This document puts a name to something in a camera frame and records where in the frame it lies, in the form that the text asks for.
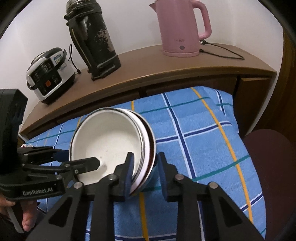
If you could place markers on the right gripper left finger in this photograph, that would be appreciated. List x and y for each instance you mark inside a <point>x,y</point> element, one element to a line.
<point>68,218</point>

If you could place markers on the dark red chair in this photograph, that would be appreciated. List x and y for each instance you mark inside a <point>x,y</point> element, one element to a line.
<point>273,156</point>

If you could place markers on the blue checked tablecloth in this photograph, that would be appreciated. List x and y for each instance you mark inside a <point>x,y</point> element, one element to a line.
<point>196,130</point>

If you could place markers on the pink electric kettle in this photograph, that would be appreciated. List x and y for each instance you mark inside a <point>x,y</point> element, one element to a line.
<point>178,26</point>

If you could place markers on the person's left hand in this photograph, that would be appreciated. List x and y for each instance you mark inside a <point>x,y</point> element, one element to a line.
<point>29,209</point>

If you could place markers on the white rice cooker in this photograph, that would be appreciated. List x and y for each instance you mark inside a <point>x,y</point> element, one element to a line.
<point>50,75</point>

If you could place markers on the black thermos flask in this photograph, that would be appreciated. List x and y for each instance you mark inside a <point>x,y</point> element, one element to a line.
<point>90,36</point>

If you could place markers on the white enamel bowl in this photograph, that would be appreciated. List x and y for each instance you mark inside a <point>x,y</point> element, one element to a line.
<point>108,135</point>

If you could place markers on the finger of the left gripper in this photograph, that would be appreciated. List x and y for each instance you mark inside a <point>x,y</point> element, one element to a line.
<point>42,154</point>
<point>68,168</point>

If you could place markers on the brown wooden cabinet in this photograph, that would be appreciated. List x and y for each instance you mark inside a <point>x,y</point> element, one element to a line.
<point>143,72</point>

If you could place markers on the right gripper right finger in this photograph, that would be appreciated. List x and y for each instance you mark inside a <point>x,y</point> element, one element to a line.
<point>205,212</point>

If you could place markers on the pink plastic bowl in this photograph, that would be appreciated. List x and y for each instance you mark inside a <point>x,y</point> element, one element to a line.
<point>137,122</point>

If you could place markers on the right wooden door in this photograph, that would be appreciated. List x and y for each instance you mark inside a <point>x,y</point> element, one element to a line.
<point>279,114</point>

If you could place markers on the stainless steel bowl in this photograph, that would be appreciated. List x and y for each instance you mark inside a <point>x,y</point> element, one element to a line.
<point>147,169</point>

